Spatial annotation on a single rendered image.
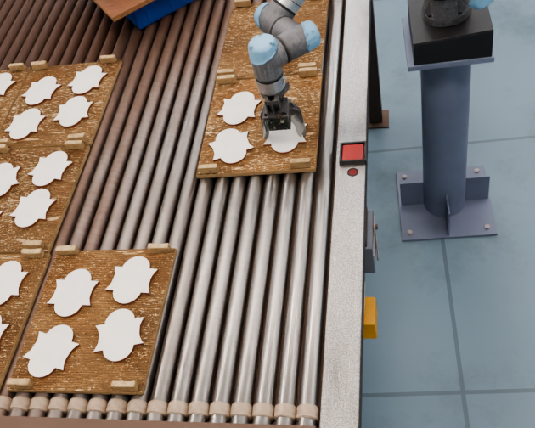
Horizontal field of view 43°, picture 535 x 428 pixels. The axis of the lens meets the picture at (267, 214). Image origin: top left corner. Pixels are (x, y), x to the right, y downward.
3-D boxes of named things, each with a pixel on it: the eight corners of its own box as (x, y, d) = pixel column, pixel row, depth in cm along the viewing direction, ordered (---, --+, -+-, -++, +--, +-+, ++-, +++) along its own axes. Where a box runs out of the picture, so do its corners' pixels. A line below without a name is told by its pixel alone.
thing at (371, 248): (380, 241, 202) (377, 203, 188) (380, 281, 193) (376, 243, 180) (343, 242, 204) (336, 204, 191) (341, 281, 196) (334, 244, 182)
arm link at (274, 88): (256, 67, 183) (286, 64, 181) (260, 80, 187) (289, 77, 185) (253, 86, 178) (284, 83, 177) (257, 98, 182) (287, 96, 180)
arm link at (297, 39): (298, 8, 181) (263, 26, 179) (321, 25, 173) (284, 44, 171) (303, 33, 186) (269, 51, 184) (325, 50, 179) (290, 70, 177)
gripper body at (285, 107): (265, 133, 190) (256, 101, 181) (267, 112, 195) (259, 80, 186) (292, 131, 189) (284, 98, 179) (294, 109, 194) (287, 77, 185)
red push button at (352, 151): (364, 147, 194) (363, 143, 193) (363, 162, 191) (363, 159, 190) (343, 148, 196) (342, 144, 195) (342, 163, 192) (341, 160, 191)
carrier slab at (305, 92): (322, 76, 216) (322, 72, 215) (316, 171, 191) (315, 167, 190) (216, 85, 224) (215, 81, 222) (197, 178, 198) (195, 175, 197)
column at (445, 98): (483, 166, 299) (497, -5, 233) (497, 235, 276) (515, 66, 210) (396, 174, 306) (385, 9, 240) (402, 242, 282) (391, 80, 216)
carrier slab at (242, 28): (329, -1, 242) (328, -4, 241) (321, 76, 217) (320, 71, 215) (233, 8, 250) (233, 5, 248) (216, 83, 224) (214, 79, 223)
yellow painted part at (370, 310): (377, 311, 194) (371, 264, 176) (377, 339, 188) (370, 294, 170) (349, 311, 196) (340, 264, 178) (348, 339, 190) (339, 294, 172)
